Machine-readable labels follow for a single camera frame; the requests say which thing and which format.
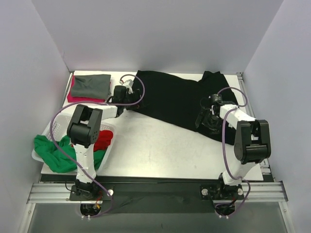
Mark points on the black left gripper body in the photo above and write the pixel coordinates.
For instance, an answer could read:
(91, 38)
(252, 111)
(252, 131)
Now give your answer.
(134, 97)

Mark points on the aluminium frame rail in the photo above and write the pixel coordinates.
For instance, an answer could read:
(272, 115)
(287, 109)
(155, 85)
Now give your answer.
(260, 138)
(59, 193)

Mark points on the folded grey t-shirt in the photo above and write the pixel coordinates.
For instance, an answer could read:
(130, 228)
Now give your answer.
(91, 85)

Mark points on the aluminium frame rail front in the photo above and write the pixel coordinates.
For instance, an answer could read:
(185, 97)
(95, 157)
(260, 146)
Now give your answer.
(59, 193)

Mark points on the green t-shirt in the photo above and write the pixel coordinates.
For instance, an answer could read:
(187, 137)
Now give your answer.
(53, 157)

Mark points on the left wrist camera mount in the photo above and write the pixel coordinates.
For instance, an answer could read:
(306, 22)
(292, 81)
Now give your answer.
(128, 84)

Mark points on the folded magenta t-shirt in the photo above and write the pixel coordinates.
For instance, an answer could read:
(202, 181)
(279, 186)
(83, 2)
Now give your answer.
(85, 99)

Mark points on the black t-shirt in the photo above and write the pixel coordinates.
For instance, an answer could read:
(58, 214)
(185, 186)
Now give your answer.
(177, 101)

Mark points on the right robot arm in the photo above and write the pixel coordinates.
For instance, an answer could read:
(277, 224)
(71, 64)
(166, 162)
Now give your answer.
(234, 117)

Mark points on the aluminium frame rail right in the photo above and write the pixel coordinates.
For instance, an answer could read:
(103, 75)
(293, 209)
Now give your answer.
(260, 138)

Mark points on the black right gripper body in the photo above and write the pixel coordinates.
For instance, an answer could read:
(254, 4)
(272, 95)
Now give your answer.
(206, 114)

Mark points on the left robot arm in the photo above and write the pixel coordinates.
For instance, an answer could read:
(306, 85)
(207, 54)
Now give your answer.
(84, 130)

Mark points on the red t-shirt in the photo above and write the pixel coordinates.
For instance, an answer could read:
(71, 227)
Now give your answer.
(104, 140)

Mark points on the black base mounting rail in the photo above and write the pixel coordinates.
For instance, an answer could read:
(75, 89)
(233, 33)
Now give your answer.
(150, 205)

